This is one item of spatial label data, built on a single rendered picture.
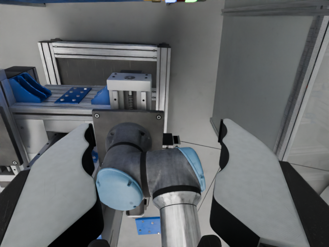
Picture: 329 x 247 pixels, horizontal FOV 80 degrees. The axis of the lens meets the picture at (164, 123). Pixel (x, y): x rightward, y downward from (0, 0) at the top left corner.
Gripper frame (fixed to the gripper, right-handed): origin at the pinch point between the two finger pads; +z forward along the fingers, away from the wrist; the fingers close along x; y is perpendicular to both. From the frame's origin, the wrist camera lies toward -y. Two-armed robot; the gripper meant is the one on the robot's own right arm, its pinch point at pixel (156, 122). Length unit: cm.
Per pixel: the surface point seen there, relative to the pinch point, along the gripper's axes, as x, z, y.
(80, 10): -53, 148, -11
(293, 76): 46, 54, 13
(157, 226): -8, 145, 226
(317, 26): 45, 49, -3
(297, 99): 45, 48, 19
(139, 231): -31, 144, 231
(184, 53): 20, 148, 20
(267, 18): 46, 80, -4
